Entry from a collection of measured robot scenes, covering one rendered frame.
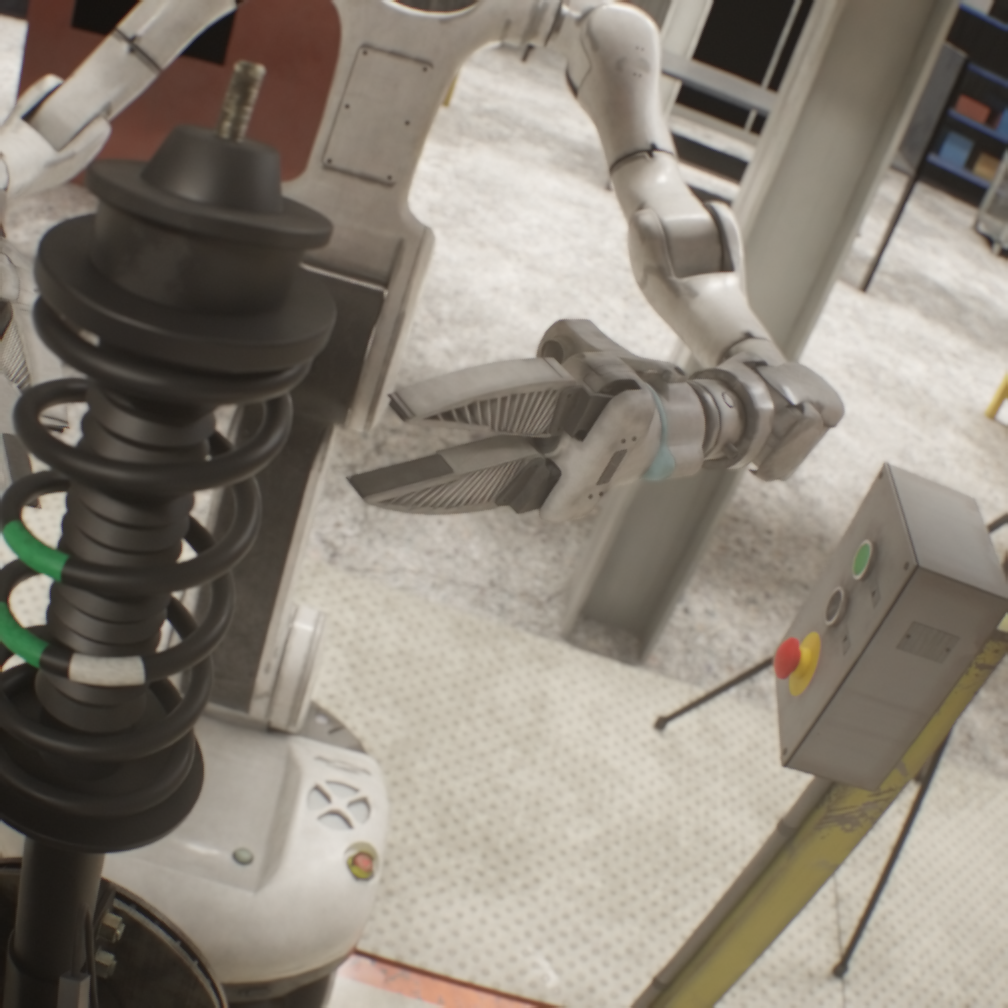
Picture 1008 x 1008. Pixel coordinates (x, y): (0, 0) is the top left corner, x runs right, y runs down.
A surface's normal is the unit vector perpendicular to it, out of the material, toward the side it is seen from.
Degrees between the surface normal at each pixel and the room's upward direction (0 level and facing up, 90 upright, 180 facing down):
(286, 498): 72
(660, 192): 28
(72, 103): 38
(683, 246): 66
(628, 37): 48
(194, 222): 76
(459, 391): 12
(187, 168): 56
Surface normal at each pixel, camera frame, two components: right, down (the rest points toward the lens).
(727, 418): 0.72, 0.05
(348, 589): 0.29, -0.79
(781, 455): 0.48, 0.68
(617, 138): -0.69, -0.02
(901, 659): -0.14, 0.52
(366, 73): 0.05, 0.22
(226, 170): 0.43, 0.09
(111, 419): -0.07, -0.29
